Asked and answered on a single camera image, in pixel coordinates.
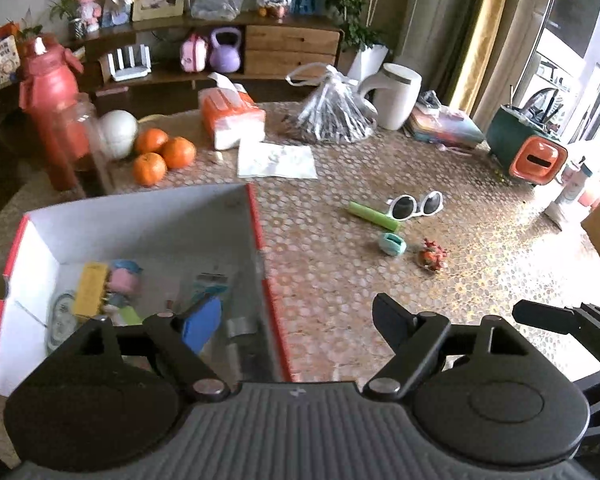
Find pink bottle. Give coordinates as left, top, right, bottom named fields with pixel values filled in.
left=577, top=172, right=600, bottom=208

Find round grey tape measure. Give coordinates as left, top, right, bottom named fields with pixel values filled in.
left=46, top=290, right=88, bottom=353

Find yellow rectangular block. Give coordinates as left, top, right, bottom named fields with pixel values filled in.
left=72, top=261, right=111, bottom=322

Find printed small carton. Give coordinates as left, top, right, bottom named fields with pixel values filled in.
left=0, top=35, right=22, bottom=86

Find small potted grass plant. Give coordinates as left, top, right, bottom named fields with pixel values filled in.
left=47, top=0, right=88, bottom=41

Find white plant pot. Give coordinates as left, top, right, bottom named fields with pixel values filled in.
left=349, top=43, right=391, bottom=83

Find orange fruit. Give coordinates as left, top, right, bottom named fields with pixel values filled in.
left=135, top=128, right=170, bottom=156
left=132, top=152, right=167, bottom=188
left=161, top=136, right=197, bottom=170

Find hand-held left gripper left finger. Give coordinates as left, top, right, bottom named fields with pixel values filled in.
left=62, top=295, right=232, bottom=403

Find white mug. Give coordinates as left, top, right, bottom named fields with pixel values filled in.
left=357, top=62, right=423, bottom=132

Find grey plastic bag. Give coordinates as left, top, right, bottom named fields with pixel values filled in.
left=190, top=0, right=247, bottom=22

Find white ball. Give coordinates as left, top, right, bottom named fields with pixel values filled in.
left=96, top=110, right=139, bottom=161

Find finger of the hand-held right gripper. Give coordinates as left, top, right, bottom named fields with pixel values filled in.
left=511, top=299, right=581, bottom=337

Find yellow curtain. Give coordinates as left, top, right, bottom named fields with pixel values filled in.
left=450, top=0, right=516, bottom=116

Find white sunglasses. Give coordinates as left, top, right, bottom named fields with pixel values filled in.
left=385, top=190, right=445, bottom=222

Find purple kettlebell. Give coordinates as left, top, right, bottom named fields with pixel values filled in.
left=208, top=27, right=243, bottom=74

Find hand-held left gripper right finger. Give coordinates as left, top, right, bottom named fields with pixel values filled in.
left=361, top=292, right=536, bottom=402

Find stack of books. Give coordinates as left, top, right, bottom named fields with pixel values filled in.
left=404, top=91, right=486, bottom=151

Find white router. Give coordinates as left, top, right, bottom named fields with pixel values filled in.
left=106, top=45, right=152, bottom=82

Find small red toy figure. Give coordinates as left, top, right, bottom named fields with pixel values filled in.
left=416, top=239, right=449, bottom=273

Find red and white cardboard box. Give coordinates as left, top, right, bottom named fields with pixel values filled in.
left=0, top=182, right=293, bottom=398

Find pink doll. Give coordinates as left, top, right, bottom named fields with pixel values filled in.
left=72, top=0, right=105, bottom=33

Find red water bottle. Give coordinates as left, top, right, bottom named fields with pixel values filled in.
left=19, top=35, right=93, bottom=192

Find green tube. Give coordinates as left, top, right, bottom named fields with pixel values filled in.
left=348, top=201, right=403, bottom=233

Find green leafy plant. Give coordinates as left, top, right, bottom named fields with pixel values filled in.
left=315, top=0, right=388, bottom=53

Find pink and blue toy figure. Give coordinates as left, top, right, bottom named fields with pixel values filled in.
left=104, top=259, right=145, bottom=313

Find orange tissue pack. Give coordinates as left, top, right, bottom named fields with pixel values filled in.
left=198, top=72, right=267, bottom=151

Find clear plastic bag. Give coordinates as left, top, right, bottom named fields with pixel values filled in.
left=286, top=62, right=378, bottom=143

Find white squeeze bottle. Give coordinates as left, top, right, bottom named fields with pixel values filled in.
left=544, top=162, right=595, bottom=231

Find white and blue packet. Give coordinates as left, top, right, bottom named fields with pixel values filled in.
left=182, top=272, right=231, bottom=313

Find green and orange desk organizer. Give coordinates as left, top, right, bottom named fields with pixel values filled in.
left=486, top=104, right=570, bottom=187

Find cream photo frame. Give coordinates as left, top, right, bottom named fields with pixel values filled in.
left=131, top=0, right=186, bottom=23

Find clear plastic cup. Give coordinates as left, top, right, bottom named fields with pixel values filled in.
left=50, top=92, right=117, bottom=198

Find wooden cabinet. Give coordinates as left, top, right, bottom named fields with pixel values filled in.
left=0, top=12, right=346, bottom=121

